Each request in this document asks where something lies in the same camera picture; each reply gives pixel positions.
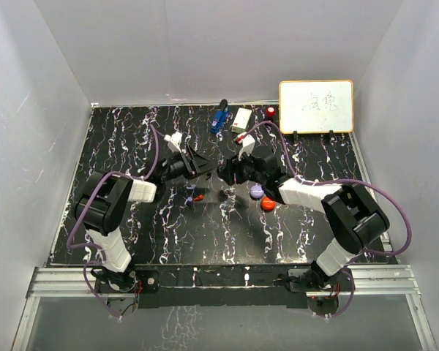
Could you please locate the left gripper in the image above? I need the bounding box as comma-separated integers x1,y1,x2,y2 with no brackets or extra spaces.
161,146,218,183

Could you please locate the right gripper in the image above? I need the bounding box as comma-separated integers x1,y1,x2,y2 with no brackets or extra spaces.
220,148,266,185

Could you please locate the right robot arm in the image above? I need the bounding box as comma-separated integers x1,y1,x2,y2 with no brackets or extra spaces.
217,146,390,290

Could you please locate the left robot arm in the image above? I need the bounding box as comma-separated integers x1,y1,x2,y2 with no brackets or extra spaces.
74,146,214,292

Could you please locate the blue stapler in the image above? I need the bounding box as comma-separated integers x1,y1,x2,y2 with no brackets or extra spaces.
210,99,228,134

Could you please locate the white and green box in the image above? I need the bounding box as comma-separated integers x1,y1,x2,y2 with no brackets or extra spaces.
231,107,252,135

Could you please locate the red button device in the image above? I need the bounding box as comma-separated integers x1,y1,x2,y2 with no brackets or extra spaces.
266,106,276,120

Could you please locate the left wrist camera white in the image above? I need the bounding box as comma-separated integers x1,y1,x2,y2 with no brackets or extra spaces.
164,132,182,153

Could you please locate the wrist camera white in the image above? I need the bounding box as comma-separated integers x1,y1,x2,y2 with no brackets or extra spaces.
164,132,182,153
237,133,255,161

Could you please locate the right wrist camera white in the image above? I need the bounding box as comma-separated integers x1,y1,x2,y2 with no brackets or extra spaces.
237,133,255,161

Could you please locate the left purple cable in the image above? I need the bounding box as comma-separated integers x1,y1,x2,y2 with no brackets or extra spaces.
65,124,162,319

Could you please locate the purple cable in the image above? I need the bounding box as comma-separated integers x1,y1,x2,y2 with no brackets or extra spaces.
237,121,413,317
65,124,162,319

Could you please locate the white whiteboard with wooden frame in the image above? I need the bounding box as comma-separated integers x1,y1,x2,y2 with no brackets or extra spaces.
279,80,354,135

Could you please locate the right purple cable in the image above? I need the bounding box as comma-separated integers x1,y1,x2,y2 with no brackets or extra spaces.
237,121,413,317

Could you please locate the aluminium frame rail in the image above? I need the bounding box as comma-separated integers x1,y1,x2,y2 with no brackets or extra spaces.
13,264,436,350

